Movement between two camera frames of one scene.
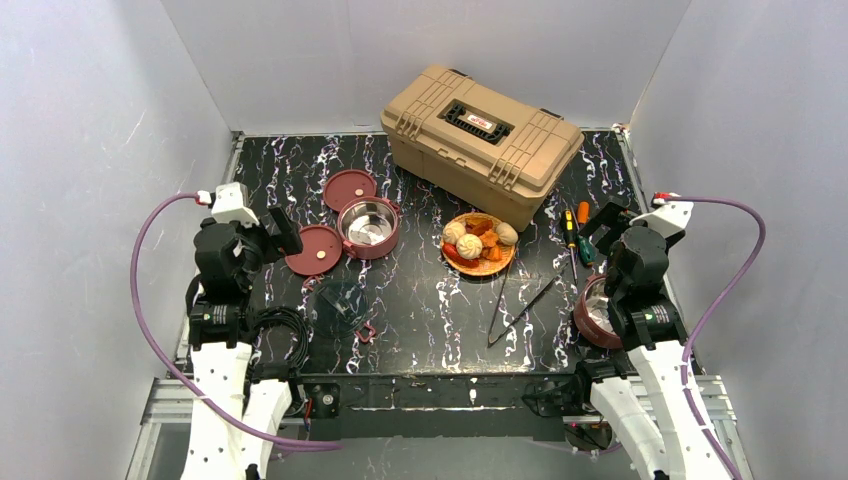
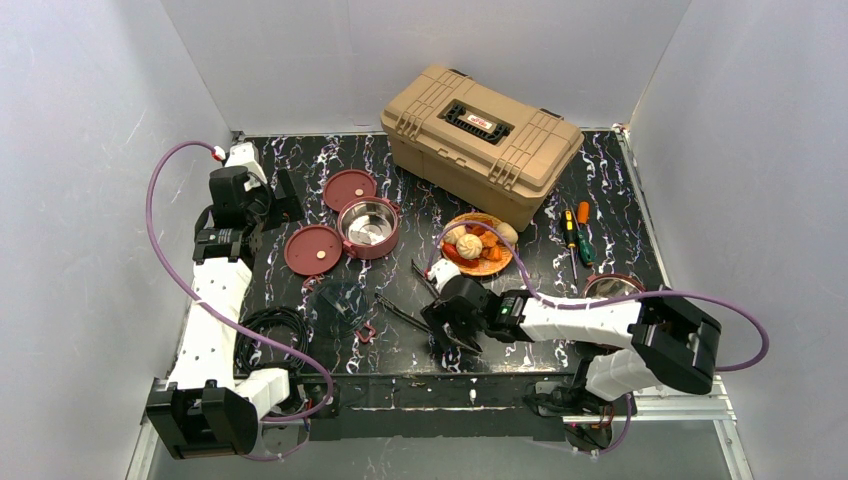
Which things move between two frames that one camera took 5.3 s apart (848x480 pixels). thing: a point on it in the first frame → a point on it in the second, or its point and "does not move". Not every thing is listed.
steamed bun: [507, 234] does not move
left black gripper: [266, 234] → [289, 196]
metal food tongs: [491, 339] → [403, 314]
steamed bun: [452, 231] does not move
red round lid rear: [347, 185] does not move
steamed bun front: [469, 246] does not move
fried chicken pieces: [482, 227] does not move
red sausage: [450, 250] does not move
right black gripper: [610, 218] → [444, 318]
